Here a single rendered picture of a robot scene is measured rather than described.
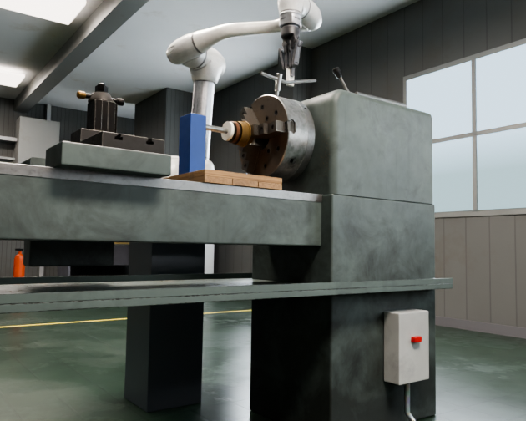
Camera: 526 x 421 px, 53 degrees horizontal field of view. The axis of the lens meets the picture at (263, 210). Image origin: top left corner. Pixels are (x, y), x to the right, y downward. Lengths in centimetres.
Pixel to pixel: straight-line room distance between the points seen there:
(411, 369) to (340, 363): 31
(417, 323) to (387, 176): 57
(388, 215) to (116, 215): 106
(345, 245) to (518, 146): 298
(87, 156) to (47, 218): 18
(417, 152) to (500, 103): 265
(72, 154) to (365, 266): 111
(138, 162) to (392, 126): 109
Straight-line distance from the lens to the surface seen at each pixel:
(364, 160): 199
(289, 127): 185
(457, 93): 509
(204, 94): 256
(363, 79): 592
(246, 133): 187
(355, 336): 196
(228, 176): 163
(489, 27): 512
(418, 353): 212
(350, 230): 191
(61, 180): 144
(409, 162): 219
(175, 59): 252
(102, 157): 141
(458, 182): 493
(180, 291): 141
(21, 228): 141
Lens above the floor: 67
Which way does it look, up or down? 4 degrees up
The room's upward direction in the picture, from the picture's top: 1 degrees clockwise
